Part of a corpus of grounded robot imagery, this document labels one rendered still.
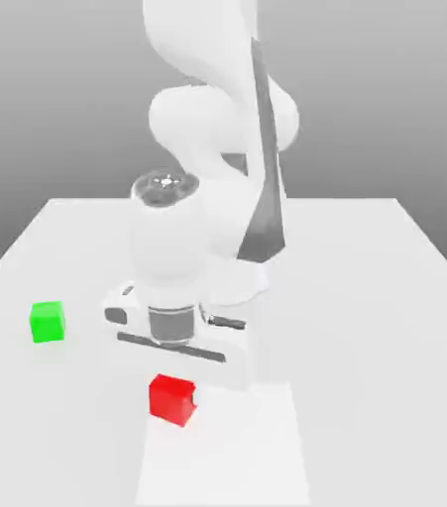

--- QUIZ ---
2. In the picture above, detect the small green cube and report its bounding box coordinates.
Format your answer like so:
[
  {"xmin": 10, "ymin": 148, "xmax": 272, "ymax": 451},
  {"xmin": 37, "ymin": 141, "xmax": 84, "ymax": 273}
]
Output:
[{"xmin": 29, "ymin": 300, "xmax": 66, "ymax": 345}]

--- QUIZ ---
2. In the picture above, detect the small red cube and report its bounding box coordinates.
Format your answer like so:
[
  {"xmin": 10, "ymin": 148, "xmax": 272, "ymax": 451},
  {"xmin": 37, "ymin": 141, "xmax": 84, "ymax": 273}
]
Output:
[{"xmin": 148, "ymin": 373, "xmax": 199, "ymax": 428}]

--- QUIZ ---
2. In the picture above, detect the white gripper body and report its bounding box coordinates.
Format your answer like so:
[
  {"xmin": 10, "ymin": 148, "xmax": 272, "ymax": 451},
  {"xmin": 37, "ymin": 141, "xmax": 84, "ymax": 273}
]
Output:
[{"xmin": 103, "ymin": 321, "xmax": 253, "ymax": 392}]

